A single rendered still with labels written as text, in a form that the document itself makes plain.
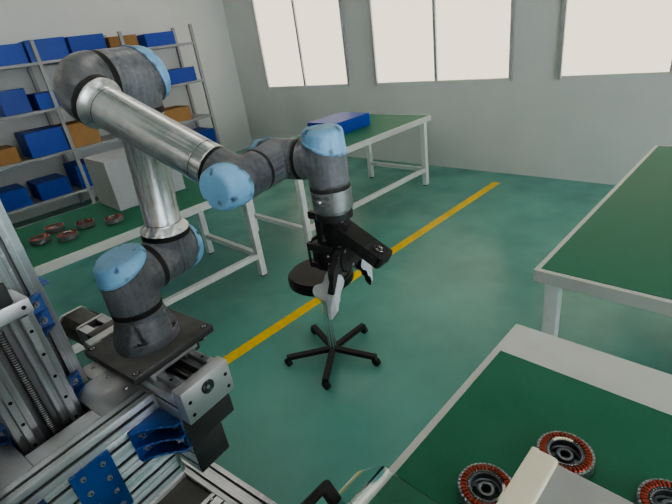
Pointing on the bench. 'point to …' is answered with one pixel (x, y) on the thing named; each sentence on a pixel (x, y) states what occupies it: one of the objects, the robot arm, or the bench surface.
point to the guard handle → (324, 494)
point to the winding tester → (553, 484)
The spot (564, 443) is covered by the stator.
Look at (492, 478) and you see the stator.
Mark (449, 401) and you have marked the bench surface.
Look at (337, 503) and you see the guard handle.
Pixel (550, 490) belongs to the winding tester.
